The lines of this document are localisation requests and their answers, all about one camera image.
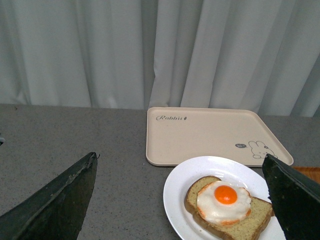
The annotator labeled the brown wooden tray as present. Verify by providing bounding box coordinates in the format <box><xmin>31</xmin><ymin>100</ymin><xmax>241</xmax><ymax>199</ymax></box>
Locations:
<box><xmin>293</xmin><ymin>166</ymin><xmax>320</xmax><ymax>184</ymax></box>

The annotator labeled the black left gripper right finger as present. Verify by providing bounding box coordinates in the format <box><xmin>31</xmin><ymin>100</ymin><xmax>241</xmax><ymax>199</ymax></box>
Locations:
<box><xmin>262</xmin><ymin>154</ymin><xmax>320</xmax><ymax>240</ymax></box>

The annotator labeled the beige rabbit tray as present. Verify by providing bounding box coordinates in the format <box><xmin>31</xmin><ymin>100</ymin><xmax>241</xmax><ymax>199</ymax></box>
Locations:
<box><xmin>146</xmin><ymin>107</ymin><xmax>294</xmax><ymax>167</ymax></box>

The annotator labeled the white round plate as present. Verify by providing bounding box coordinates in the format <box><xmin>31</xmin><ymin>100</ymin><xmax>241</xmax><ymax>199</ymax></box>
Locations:
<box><xmin>163</xmin><ymin>155</ymin><xmax>287</xmax><ymax>240</ymax></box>

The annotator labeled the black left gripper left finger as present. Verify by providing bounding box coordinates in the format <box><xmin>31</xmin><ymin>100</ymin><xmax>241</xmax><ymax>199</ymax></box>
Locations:
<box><xmin>0</xmin><ymin>152</ymin><xmax>98</xmax><ymax>240</ymax></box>

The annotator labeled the bottom bread slice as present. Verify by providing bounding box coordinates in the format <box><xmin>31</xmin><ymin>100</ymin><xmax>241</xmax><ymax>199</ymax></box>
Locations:
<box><xmin>184</xmin><ymin>175</ymin><xmax>274</xmax><ymax>240</ymax></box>

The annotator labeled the fried egg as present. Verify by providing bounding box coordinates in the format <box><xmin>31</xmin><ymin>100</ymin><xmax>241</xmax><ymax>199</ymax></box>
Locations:
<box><xmin>196</xmin><ymin>181</ymin><xmax>252</xmax><ymax>226</ymax></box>

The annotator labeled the grey-white curtain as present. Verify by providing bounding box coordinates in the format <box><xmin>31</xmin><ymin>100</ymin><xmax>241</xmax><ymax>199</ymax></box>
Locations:
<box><xmin>0</xmin><ymin>0</ymin><xmax>320</xmax><ymax>117</ymax></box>

